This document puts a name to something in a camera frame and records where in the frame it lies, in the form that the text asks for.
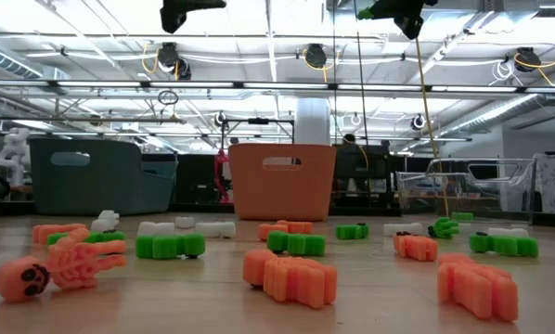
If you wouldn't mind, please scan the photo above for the white marbled panel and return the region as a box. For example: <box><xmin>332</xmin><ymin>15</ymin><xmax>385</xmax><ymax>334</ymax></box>
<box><xmin>532</xmin><ymin>152</ymin><xmax>555</xmax><ymax>214</ymax></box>

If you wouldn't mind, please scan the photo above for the black ceiling cable reel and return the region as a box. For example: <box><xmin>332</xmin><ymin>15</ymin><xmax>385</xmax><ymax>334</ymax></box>
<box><xmin>303</xmin><ymin>43</ymin><xmax>329</xmax><ymax>70</ymax></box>
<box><xmin>156</xmin><ymin>41</ymin><xmax>193</xmax><ymax>81</ymax></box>
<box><xmin>513</xmin><ymin>45</ymin><xmax>542</xmax><ymax>73</ymax></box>

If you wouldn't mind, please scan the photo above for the person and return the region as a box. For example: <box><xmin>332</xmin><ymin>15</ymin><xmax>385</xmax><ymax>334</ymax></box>
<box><xmin>340</xmin><ymin>133</ymin><xmax>360</xmax><ymax>157</ymax></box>

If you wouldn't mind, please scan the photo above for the black metal rack frame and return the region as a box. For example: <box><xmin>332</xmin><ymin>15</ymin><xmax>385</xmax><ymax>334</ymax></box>
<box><xmin>219</xmin><ymin>117</ymin><xmax>296</xmax><ymax>146</ymax></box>

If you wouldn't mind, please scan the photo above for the black shelf unit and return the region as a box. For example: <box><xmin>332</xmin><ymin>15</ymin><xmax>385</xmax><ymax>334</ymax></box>
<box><xmin>336</xmin><ymin>144</ymin><xmax>398</xmax><ymax>215</ymax></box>

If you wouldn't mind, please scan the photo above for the white round pillar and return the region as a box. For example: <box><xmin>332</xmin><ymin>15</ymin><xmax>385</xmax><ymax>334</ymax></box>
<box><xmin>295</xmin><ymin>96</ymin><xmax>331</xmax><ymax>147</ymax></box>

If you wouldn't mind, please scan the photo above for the yellow cable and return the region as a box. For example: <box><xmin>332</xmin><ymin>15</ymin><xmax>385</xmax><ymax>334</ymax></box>
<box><xmin>414</xmin><ymin>37</ymin><xmax>450</xmax><ymax>218</ymax></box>

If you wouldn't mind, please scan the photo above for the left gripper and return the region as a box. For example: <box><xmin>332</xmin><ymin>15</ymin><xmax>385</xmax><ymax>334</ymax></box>
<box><xmin>160</xmin><ymin>0</ymin><xmax>227</xmax><ymax>34</ymax></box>

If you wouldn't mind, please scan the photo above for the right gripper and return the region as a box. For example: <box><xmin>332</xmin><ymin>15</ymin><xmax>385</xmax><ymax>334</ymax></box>
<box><xmin>369</xmin><ymin>0</ymin><xmax>439</xmax><ymax>41</ymax></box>

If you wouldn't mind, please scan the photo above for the silver ventilation duct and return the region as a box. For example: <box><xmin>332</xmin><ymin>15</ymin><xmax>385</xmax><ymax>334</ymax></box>
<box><xmin>0</xmin><ymin>40</ymin><xmax>71</xmax><ymax>81</ymax></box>
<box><xmin>437</xmin><ymin>76</ymin><xmax>555</xmax><ymax>136</ymax></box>

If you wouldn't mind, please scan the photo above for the white robot figure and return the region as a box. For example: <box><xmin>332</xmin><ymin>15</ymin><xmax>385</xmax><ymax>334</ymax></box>
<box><xmin>0</xmin><ymin>126</ymin><xmax>32</xmax><ymax>189</ymax></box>

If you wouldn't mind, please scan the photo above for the orange skeleton toy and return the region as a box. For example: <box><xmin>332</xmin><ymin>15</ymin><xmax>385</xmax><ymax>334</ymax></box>
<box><xmin>242</xmin><ymin>249</ymin><xmax>339</xmax><ymax>311</ymax></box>
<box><xmin>436</xmin><ymin>252</ymin><xmax>520</xmax><ymax>323</ymax></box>
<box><xmin>32</xmin><ymin>223</ymin><xmax>88</xmax><ymax>246</ymax></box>
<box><xmin>393</xmin><ymin>231</ymin><xmax>439</xmax><ymax>263</ymax></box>
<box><xmin>0</xmin><ymin>225</ymin><xmax>128</xmax><ymax>305</ymax></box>
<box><xmin>257</xmin><ymin>223</ymin><xmax>290</xmax><ymax>242</ymax></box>
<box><xmin>276</xmin><ymin>219</ymin><xmax>315</xmax><ymax>236</ymax></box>

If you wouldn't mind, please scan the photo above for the clear plastic bin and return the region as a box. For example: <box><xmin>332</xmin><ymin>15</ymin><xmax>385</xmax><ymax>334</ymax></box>
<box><xmin>394</xmin><ymin>157</ymin><xmax>537</xmax><ymax>225</ymax></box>

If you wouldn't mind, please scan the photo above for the white skeleton toy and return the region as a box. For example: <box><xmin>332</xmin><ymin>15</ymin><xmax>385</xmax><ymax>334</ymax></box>
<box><xmin>194</xmin><ymin>221</ymin><xmax>238</xmax><ymax>239</ymax></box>
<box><xmin>90</xmin><ymin>209</ymin><xmax>121</xmax><ymax>234</ymax></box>
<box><xmin>486</xmin><ymin>226</ymin><xmax>531</xmax><ymax>239</ymax></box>
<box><xmin>383</xmin><ymin>222</ymin><xmax>426</xmax><ymax>238</ymax></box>
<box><xmin>136</xmin><ymin>221</ymin><xmax>176</xmax><ymax>238</ymax></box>

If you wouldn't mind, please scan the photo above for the orange plastic bin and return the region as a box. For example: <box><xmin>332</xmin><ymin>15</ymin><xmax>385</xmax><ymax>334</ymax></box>
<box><xmin>227</xmin><ymin>142</ymin><xmax>339</xmax><ymax>223</ymax></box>

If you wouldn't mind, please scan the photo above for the black cabinet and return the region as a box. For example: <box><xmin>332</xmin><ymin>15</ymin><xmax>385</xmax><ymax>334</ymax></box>
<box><xmin>174</xmin><ymin>154</ymin><xmax>219</xmax><ymax>206</ymax></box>

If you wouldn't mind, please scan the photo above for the teal plastic bin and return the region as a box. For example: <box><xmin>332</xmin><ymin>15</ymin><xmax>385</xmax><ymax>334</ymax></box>
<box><xmin>28</xmin><ymin>137</ymin><xmax>179</xmax><ymax>217</ymax></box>

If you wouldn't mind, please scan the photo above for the long ceiling light bar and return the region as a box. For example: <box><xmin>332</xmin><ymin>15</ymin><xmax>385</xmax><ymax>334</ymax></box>
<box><xmin>0</xmin><ymin>79</ymin><xmax>555</xmax><ymax>94</ymax></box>

